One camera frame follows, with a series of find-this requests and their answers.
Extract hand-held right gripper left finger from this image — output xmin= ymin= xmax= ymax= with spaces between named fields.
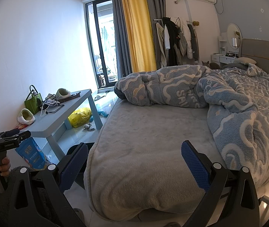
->
xmin=8 ymin=142 xmax=89 ymax=227

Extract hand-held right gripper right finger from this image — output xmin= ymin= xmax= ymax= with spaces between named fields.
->
xmin=181 ymin=140 xmax=260 ymax=227

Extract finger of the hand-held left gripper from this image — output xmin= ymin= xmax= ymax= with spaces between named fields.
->
xmin=0 ymin=129 xmax=21 ymax=139
xmin=5 ymin=131 xmax=32 ymax=145

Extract black waste bin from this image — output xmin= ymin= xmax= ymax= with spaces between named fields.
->
xmin=66 ymin=142 xmax=95 ymax=191

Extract green fluffy slipper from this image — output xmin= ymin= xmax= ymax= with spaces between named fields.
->
xmin=56 ymin=88 xmax=70 ymax=100
xmin=18 ymin=109 xmax=35 ymax=124

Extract blue snack bag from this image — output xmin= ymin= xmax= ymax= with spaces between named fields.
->
xmin=15 ymin=137 xmax=48 ymax=172

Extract green handbag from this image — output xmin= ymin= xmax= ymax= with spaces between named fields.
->
xmin=24 ymin=85 xmax=42 ymax=114

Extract light blue low table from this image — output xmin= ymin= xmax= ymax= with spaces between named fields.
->
xmin=18 ymin=89 xmax=103 ymax=161

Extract yellow plastic bag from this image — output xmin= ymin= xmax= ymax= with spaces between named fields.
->
xmin=68 ymin=107 xmax=92 ymax=128

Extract grey fleece bed sheet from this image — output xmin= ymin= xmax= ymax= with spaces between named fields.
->
xmin=84 ymin=98 xmax=227 ymax=220

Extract blue plush toy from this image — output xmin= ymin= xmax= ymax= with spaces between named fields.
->
xmin=89 ymin=110 xmax=110 ymax=122

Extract dark wooden sticks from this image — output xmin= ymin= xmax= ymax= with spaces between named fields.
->
xmin=60 ymin=91 xmax=81 ymax=103

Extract blue white patterned blanket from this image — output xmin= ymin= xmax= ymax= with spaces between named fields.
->
xmin=114 ymin=64 xmax=269 ymax=187

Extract grey pillow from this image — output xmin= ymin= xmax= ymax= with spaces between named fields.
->
xmin=223 ymin=61 xmax=249 ymax=70

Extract white dressing table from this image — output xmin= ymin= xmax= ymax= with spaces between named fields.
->
xmin=211 ymin=32 xmax=241 ymax=65

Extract beige pillow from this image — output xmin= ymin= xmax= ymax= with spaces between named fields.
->
xmin=234 ymin=57 xmax=257 ymax=65

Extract black framed glass door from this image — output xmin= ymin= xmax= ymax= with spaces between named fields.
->
xmin=85 ymin=0 xmax=118 ymax=89

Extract beige coat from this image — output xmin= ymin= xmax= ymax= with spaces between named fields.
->
xmin=155 ymin=22 xmax=167 ymax=68

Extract black jacket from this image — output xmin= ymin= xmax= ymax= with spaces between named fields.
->
xmin=162 ymin=17 xmax=181 ymax=67

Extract white jacket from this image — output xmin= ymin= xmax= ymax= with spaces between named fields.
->
xmin=181 ymin=19 xmax=192 ymax=57

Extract white table lamp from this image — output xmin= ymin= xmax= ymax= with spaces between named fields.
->
xmin=231 ymin=37 xmax=240 ymax=58

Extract white shirt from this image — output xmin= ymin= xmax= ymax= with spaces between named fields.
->
xmin=163 ymin=25 xmax=170 ymax=50

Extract grey upholstered bed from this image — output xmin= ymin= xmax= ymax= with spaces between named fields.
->
xmin=84 ymin=38 xmax=269 ymax=220

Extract oval white mirror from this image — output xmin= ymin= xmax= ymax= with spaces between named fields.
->
xmin=227 ymin=23 xmax=242 ymax=48

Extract grey curtain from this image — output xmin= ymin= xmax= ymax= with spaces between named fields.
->
xmin=110 ymin=0 xmax=135 ymax=76
xmin=144 ymin=0 xmax=167 ymax=69

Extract yellow curtain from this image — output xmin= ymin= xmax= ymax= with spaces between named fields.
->
xmin=119 ymin=0 xmax=157 ymax=72

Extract white clothes rack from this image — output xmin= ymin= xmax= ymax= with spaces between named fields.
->
xmin=153 ymin=16 xmax=200 ymax=68

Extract black wire stand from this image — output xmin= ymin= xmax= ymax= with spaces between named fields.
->
xmin=40 ymin=99 xmax=65 ymax=114

